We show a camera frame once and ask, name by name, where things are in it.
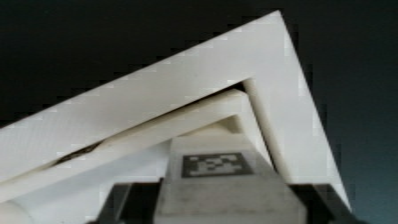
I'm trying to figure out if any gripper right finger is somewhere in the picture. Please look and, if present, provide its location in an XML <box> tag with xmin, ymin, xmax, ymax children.
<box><xmin>289</xmin><ymin>184</ymin><xmax>364</xmax><ymax>224</ymax></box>

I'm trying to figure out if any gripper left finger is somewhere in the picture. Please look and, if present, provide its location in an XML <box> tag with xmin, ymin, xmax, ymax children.
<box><xmin>96</xmin><ymin>182</ymin><xmax>160</xmax><ymax>224</ymax></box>

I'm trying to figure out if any white square tabletop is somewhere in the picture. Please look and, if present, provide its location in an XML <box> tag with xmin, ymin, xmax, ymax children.
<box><xmin>0</xmin><ymin>84</ymin><xmax>266</xmax><ymax>224</ymax></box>

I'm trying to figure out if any white table leg with tag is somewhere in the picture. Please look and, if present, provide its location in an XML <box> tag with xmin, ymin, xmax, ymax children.
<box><xmin>151</xmin><ymin>128</ymin><xmax>313</xmax><ymax>224</ymax></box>

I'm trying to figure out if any white U-shaped fence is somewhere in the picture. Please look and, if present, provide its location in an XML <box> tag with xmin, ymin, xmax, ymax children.
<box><xmin>0</xmin><ymin>12</ymin><xmax>345</xmax><ymax>202</ymax></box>

